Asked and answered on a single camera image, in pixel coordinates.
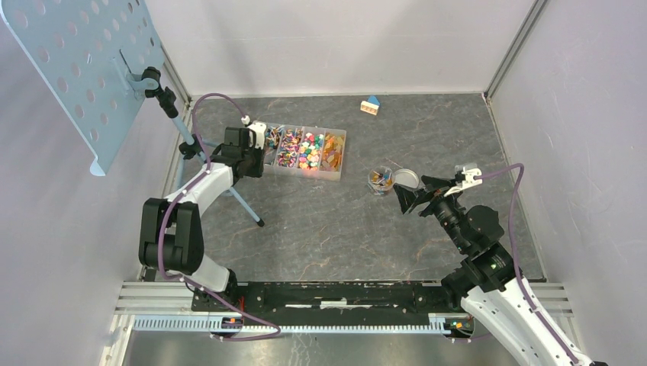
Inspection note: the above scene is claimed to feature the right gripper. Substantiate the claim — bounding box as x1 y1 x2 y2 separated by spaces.
392 175 469 252

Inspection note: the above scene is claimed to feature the round jar lid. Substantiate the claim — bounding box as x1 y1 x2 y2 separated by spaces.
393 169 420 189

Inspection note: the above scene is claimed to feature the clear round plastic jar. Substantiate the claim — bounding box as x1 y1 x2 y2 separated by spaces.
367 166 394 196

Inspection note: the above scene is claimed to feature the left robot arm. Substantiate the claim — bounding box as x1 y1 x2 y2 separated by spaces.
138 121 267 311

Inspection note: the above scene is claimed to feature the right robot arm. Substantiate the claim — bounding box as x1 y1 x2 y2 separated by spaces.
394 169 597 365

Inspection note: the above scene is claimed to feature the light blue tripod stand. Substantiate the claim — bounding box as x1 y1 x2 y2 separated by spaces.
124 67 265 227

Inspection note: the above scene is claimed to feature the clear compartment candy box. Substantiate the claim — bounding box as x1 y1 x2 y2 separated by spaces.
264 124 347 181

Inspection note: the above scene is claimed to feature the toy block house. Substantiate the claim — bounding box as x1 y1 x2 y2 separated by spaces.
360 95 381 116

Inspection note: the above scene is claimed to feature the light blue perforated board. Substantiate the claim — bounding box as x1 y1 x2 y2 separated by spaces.
1 0 165 176

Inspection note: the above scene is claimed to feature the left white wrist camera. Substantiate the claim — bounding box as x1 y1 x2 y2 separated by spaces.
241 115 268 150

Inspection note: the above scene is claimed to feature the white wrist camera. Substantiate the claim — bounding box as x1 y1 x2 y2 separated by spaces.
444 162 483 197
241 115 268 150

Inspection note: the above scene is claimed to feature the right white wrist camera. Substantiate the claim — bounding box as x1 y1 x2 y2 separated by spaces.
444 162 483 197

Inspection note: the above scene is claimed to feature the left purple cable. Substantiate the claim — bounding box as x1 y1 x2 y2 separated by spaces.
156 92 282 343

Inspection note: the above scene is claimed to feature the purple cable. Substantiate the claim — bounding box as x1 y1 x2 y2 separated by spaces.
156 92 282 343
477 162 582 366

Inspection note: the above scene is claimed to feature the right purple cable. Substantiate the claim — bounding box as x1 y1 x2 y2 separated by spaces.
477 162 582 366

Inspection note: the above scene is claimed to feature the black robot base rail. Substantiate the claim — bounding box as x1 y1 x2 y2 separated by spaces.
191 281 476 332

